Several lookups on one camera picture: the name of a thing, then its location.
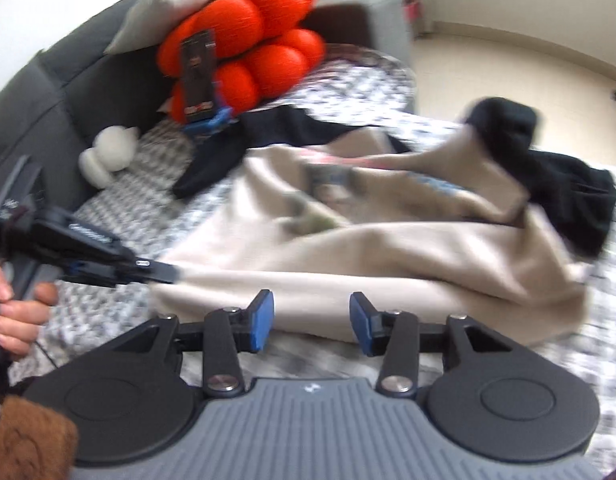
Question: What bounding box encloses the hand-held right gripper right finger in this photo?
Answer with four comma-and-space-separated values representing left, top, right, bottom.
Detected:
349, 291, 518, 401

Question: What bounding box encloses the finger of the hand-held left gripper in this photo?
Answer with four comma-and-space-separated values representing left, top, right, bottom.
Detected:
115, 257, 181, 286

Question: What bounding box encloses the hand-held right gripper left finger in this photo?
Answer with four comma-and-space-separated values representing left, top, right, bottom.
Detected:
105, 289, 276, 401

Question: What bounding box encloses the beige and black sweatshirt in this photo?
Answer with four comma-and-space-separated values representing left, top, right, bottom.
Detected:
150, 96, 616, 348

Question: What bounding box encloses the person's left hand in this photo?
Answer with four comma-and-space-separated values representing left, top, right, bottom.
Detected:
0, 264, 59, 361

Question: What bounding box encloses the white plush toy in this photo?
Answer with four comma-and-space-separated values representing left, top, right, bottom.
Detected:
78, 125, 141, 191

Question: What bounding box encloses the grey sofa armrest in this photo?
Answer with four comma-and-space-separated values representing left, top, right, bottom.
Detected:
0, 0, 413, 271

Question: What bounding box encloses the black smartphone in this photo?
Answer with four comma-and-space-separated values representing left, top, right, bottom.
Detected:
182, 30, 217, 123

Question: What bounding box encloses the brown fuzzy sleeve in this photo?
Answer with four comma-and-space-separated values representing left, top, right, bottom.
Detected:
0, 395, 79, 480

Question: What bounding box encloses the white pillow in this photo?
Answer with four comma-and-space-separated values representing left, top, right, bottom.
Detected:
104, 0, 306, 56

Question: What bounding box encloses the grey patterned quilt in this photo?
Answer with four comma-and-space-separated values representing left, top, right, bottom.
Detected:
8, 42, 616, 480

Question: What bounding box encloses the orange plush cushion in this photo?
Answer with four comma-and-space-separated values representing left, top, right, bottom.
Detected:
155, 0, 326, 126

